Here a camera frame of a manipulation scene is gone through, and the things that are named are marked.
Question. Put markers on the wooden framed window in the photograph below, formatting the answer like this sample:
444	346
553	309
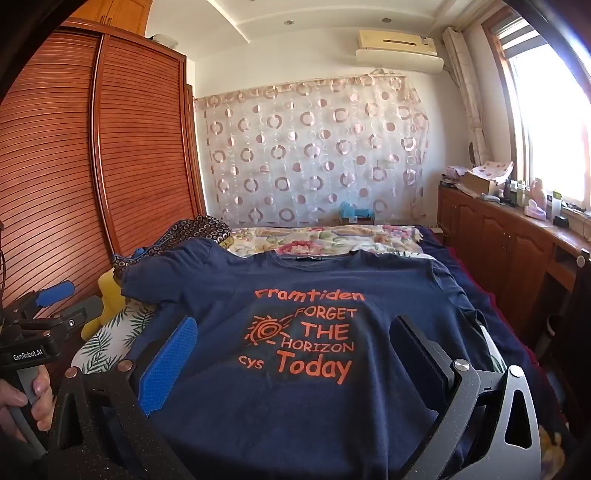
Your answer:
554	115

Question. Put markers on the beige window curtain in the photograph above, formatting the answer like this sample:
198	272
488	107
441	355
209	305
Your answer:
466	92

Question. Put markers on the yellow plush toy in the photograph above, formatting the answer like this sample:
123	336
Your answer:
108	300

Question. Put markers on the small black box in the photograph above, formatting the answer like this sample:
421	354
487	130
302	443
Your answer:
562	220

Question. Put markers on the blue folded cloth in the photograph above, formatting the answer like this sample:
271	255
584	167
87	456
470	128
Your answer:
143	252

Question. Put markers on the wooden low cabinet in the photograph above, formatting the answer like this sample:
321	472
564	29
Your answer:
498	240

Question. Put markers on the cardboard box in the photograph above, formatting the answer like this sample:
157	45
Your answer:
480	182

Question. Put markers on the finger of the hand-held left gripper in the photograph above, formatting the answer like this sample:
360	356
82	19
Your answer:
55	293
81	316

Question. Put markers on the blue toy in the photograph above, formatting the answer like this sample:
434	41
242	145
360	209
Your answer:
353	212

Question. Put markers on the floral blanket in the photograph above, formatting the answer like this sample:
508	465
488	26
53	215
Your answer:
300	240

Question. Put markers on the cream wall air conditioner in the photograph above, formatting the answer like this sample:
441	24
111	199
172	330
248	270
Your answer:
397	46

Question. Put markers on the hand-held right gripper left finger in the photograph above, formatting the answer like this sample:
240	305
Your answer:
168	364

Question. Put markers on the leaf print bed sheet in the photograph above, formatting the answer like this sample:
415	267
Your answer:
115	337

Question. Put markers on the row of small bottles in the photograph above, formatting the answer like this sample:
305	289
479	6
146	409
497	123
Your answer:
512	194

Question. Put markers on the wooden slatted wardrobe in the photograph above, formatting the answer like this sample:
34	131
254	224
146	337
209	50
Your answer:
69	161

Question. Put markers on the person's left hand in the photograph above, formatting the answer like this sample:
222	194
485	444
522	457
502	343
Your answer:
44	397

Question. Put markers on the navy printed t-shirt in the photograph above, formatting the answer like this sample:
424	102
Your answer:
277	415

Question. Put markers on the dark patterned pillow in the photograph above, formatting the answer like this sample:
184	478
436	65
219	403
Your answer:
203	228

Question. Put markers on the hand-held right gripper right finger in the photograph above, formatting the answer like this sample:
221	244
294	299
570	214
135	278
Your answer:
422	355

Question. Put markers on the pink figurine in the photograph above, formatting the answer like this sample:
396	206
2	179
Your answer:
535	201

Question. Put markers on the white box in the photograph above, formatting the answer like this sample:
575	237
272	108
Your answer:
161	40

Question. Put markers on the circle-patterned sheer curtain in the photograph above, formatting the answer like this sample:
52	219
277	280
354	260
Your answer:
300	152

